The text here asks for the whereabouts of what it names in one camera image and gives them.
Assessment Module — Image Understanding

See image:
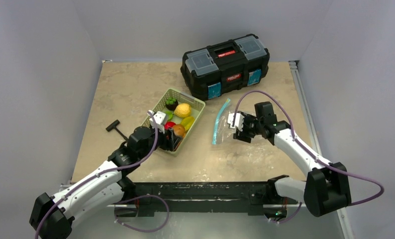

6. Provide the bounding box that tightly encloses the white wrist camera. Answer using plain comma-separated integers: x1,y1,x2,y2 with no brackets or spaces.
227,113,244,131
148,110,168,134

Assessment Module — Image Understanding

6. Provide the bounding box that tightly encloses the red fake apple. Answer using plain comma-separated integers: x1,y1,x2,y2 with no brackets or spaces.
164,121,176,130

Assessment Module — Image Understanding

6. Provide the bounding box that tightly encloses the green fake fruit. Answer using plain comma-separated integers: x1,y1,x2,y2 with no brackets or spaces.
165,111,174,120

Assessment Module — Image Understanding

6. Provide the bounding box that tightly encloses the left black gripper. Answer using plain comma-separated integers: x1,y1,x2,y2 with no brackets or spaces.
138,124,181,159

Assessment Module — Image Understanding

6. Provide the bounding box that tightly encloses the black T-handle tool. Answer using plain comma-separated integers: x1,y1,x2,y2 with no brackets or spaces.
105,119,128,141

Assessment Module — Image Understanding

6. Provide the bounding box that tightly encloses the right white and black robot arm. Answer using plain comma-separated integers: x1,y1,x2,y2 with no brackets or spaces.
227,102,352,217

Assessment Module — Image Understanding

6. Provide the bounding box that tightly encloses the black toolbox with clear lids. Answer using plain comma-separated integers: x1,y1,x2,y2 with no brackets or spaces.
180,34,270,101

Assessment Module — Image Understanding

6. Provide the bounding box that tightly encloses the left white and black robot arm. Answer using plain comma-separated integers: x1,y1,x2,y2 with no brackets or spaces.
29,126,183,239

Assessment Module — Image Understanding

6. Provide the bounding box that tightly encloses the dark purple fake mangosteen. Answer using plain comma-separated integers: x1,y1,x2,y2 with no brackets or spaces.
165,97,179,111

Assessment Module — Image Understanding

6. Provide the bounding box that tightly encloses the clear zip bag blue seal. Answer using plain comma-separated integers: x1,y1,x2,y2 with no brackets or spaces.
212,98,236,145

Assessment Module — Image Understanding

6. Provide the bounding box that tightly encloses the light green perforated plastic basket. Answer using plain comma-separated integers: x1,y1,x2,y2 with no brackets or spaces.
150,88,205,155

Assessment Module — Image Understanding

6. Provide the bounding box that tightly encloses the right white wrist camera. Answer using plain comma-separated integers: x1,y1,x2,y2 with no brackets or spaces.
227,113,244,131

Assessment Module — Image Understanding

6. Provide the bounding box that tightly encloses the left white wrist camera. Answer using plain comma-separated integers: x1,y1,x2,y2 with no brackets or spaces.
148,110,168,134

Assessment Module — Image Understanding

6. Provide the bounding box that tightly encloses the brown fake potato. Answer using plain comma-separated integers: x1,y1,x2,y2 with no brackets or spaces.
172,124,186,137

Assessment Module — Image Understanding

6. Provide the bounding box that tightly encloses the yellow fake fruit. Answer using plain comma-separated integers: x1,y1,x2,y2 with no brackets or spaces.
180,116,195,132

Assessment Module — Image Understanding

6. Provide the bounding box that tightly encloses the yellow fake lemon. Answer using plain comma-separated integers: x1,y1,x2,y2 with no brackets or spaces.
174,103,192,118

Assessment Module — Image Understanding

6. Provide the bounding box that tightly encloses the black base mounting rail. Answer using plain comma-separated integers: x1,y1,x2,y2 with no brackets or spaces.
114,181,298,219

